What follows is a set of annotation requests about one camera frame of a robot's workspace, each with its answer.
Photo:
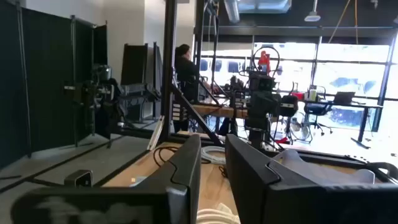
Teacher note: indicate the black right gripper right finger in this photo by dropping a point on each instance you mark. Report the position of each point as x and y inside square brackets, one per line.
[311, 205]

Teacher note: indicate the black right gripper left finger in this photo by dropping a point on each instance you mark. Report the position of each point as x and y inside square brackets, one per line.
[93, 208]

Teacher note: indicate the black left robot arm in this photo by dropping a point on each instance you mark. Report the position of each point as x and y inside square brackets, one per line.
[261, 105]

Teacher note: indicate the light grey plastic bin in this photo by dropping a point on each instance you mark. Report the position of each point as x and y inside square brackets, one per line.
[311, 174]

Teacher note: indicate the black office chair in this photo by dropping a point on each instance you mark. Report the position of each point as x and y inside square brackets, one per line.
[315, 109]

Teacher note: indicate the white flat bar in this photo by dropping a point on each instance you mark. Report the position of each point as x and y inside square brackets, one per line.
[156, 133]

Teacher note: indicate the black office desk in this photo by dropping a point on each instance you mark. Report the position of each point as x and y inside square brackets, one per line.
[363, 106]

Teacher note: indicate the neighbour rig wooden table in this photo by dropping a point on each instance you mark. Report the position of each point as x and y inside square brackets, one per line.
[217, 111]

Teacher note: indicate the black folding partition screen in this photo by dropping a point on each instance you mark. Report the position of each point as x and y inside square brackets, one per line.
[46, 77]
[133, 62]

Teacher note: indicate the person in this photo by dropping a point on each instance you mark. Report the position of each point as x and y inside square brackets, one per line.
[186, 71]

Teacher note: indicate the white pendant ceiling lamp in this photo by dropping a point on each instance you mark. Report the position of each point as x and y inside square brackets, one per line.
[312, 16]

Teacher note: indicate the small black table camera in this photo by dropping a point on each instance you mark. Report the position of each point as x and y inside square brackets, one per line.
[77, 179]

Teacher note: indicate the silver ventilation duct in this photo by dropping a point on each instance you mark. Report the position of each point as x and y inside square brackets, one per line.
[231, 11]

